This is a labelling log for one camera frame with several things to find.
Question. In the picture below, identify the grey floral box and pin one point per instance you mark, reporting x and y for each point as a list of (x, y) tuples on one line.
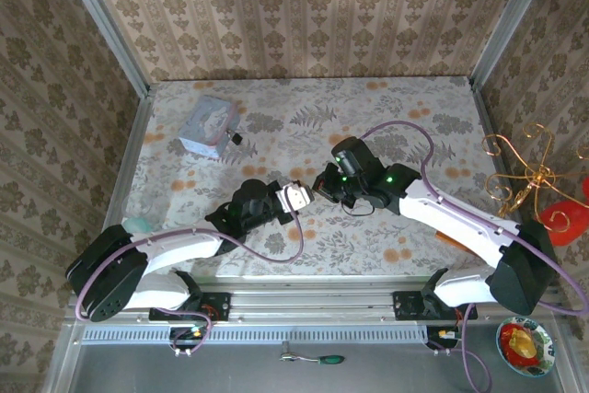
[(209, 125)]

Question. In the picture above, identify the orange wooden board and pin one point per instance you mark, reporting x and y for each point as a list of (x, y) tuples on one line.
[(453, 242)]

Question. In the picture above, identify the aluminium frame post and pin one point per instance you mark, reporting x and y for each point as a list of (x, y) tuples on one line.
[(508, 20), (103, 25)]

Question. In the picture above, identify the red item in bowl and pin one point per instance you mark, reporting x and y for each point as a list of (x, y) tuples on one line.
[(508, 342)]

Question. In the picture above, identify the red balloon figure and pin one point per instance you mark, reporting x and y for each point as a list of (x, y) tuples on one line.
[(563, 223)]

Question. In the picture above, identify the yellow item in bowl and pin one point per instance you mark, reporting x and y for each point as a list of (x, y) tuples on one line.
[(523, 343)]

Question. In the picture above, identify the aluminium front rail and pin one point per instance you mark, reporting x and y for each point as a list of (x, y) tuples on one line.
[(313, 305)]

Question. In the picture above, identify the clear plastic bag teal item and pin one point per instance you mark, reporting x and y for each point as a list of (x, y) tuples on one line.
[(142, 218)]

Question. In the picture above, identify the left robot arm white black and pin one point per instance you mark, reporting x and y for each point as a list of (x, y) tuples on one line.
[(179, 243)]

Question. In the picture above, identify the patterned bowl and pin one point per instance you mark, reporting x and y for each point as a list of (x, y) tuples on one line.
[(547, 347)]

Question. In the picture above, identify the floral tablecloth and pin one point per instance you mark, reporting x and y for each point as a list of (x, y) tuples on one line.
[(299, 117)]

